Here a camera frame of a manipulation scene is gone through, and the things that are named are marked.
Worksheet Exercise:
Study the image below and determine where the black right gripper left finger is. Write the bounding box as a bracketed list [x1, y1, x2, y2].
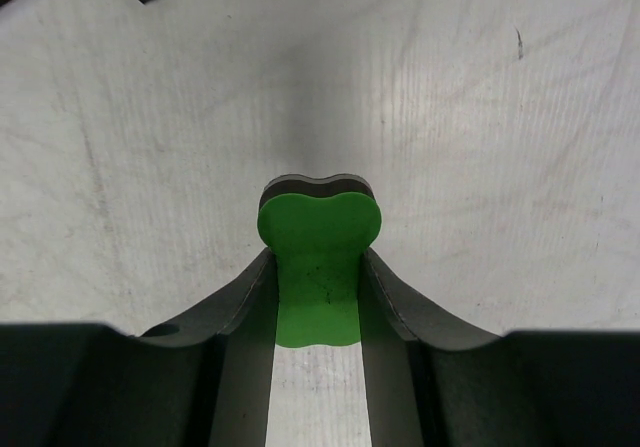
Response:
[1, 251, 278, 446]

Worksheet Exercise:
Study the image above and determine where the green bone-shaped eraser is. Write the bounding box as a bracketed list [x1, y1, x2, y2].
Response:
[257, 173, 382, 349]

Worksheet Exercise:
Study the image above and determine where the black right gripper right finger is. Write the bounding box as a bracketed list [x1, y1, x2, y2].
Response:
[358, 251, 639, 446]

